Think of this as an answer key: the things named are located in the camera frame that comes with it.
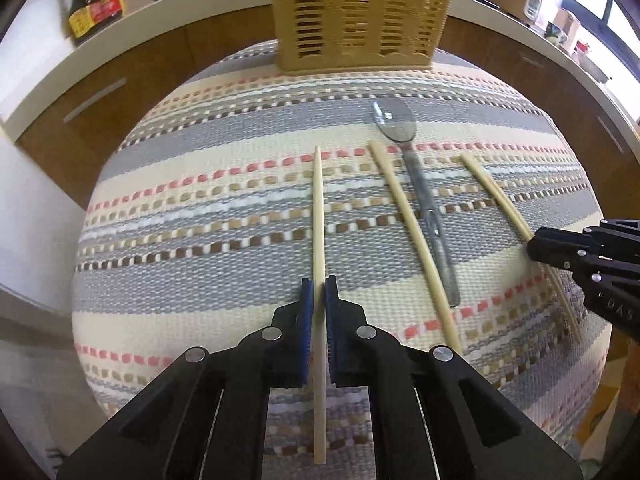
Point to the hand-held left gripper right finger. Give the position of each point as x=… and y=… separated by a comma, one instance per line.
x=332, y=330

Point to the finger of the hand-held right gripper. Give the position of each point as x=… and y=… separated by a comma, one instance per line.
x=615, y=235
x=555, y=256

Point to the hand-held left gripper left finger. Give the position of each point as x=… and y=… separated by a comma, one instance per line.
x=306, y=330

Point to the wooden chopstick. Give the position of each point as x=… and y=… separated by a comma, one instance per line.
x=318, y=210
x=492, y=190
x=410, y=215

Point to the silver spoon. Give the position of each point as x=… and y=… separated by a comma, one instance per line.
x=400, y=125

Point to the yellow plastic utensil basket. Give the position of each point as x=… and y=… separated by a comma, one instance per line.
x=350, y=10

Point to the striped woven table mat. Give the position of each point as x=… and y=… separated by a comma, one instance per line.
x=200, y=210

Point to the grey bowl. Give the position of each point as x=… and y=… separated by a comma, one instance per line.
x=597, y=67

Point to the beige kettle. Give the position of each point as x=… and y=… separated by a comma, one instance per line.
x=567, y=25

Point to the window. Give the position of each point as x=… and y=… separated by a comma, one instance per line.
x=590, y=7

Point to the wooden base cabinet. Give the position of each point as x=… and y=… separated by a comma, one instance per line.
x=165, y=70

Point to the white kitchen countertop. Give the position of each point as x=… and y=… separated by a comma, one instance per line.
x=45, y=80

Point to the slim dark sauce bottle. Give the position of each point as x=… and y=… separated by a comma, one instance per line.
x=79, y=22

